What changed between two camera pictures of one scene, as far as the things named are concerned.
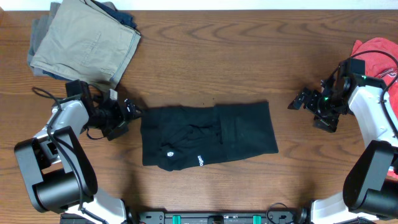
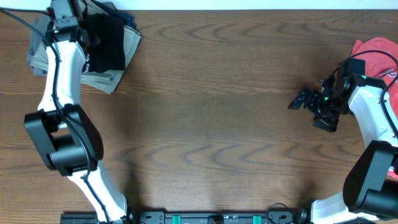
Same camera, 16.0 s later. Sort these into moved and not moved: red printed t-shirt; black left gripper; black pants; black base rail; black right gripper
Moved: black pants; black left gripper
Not moved: black right gripper; black base rail; red printed t-shirt
